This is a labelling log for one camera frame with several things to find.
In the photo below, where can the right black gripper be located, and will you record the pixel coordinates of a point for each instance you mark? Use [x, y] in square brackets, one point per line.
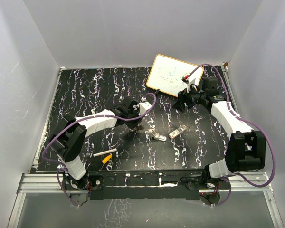
[183, 97]

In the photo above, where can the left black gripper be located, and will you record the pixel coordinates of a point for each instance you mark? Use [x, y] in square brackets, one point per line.
[132, 126]

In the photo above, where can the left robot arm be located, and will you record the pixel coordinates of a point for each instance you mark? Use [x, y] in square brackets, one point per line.
[69, 144]

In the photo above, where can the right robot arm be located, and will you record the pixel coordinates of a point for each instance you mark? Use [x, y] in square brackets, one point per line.
[246, 149]

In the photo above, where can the white marker pen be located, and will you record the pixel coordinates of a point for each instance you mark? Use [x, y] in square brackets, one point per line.
[105, 152]

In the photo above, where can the orange marker cap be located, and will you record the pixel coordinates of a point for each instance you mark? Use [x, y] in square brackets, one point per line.
[107, 159]

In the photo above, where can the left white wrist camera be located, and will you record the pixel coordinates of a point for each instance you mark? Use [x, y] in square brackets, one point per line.
[143, 106]

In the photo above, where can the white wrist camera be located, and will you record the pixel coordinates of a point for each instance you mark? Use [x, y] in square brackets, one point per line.
[143, 106]
[189, 80]

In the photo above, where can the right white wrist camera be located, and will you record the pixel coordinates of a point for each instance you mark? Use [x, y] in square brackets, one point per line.
[189, 80]

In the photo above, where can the small whiteboard with wooden frame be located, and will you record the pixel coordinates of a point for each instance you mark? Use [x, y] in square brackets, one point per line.
[167, 72]

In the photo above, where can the aluminium rail frame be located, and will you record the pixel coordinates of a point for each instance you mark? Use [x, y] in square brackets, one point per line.
[41, 204]

